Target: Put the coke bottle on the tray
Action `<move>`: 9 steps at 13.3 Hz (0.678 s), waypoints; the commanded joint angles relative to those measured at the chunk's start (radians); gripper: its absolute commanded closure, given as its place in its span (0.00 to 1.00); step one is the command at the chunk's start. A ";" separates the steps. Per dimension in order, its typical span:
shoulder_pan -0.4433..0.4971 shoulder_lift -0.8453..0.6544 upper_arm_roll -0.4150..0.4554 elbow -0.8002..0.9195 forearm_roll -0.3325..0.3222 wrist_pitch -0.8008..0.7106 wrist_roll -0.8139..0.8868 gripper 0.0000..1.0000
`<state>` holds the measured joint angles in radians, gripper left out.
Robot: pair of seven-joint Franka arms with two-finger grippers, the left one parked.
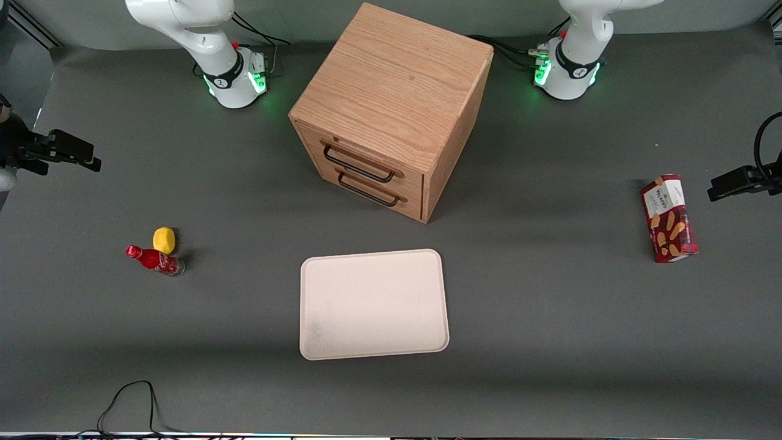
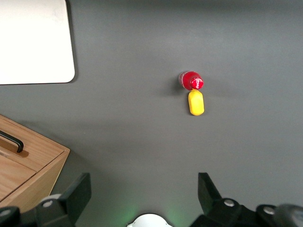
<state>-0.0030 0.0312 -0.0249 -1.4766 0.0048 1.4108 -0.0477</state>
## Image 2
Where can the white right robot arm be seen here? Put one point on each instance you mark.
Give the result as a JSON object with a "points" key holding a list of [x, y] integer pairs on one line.
{"points": [[148, 221]]}

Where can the beige plastic tray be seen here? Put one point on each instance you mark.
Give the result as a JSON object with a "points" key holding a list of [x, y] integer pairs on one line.
{"points": [[33, 40]]}

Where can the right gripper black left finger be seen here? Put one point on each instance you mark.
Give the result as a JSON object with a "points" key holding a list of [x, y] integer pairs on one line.
{"points": [[71, 203]]}

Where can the red coke bottle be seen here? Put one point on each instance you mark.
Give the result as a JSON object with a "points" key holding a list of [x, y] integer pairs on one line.
{"points": [[189, 79]]}

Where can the wooden drawer cabinet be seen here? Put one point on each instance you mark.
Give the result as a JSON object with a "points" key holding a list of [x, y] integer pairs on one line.
{"points": [[35, 165]]}

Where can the yellow toy lemon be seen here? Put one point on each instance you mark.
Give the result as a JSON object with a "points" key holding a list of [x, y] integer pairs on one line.
{"points": [[196, 104]]}

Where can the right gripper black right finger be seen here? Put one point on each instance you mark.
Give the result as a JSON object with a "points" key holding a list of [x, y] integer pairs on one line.
{"points": [[213, 208]]}

